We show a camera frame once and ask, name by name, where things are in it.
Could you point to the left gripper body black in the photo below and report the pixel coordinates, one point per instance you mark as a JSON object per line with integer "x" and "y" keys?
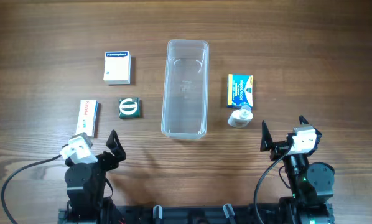
{"x": 104, "y": 158}

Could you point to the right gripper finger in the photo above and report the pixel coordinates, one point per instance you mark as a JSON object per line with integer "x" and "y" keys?
{"x": 266, "y": 140}
{"x": 302, "y": 120}

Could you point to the small white bottle clear cap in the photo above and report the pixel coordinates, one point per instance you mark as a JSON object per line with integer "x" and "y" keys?
{"x": 241, "y": 118}

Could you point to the blue VapoDrops lozenge box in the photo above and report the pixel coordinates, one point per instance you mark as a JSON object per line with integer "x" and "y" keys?
{"x": 239, "y": 91}

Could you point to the white Hansaplast plaster box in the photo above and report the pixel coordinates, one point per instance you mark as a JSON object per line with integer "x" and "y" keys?
{"x": 117, "y": 68}

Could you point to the clear plastic container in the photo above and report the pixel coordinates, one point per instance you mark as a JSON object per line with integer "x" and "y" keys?
{"x": 185, "y": 98}

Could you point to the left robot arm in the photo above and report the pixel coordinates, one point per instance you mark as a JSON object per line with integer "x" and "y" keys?
{"x": 86, "y": 181}

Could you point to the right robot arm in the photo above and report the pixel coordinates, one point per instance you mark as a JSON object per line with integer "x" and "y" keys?
{"x": 311, "y": 184}

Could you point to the white Panadol box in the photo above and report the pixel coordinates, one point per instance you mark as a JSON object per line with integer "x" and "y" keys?
{"x": 87, "y": 117}

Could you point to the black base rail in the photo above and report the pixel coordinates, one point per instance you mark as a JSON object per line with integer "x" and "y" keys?
{"x": 269, "y": 213}

